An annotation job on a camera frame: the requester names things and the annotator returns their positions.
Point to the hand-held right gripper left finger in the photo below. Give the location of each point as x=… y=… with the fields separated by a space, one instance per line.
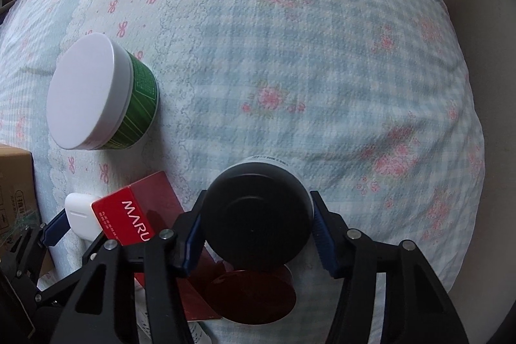
x=190 y=243

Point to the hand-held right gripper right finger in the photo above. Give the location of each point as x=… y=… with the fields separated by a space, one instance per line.
x=324 y=243

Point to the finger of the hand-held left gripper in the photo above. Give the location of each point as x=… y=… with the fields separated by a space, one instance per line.
x=54 y=229
x=76 y=277

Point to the white earbud case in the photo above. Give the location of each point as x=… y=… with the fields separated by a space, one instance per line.
x=80 y=213

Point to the jar with black lid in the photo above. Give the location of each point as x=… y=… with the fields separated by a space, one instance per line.
x=258 y=215

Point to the brown cardboard box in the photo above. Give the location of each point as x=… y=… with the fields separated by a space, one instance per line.
x=16 y=187

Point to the red cardboard box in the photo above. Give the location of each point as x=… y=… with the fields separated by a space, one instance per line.
x=129 y=211

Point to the dark red round lid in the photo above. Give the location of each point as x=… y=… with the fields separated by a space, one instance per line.
x=250 y=297

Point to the white tube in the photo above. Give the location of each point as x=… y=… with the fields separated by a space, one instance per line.
x=199 y=332

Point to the green jar with white lid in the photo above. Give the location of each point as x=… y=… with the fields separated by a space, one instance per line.
x=90 y=94

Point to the blue checked floral blanket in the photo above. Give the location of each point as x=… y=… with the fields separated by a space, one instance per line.
x=302 y=45

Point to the beige cushion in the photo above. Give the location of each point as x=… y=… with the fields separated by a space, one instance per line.
x=492 y=66

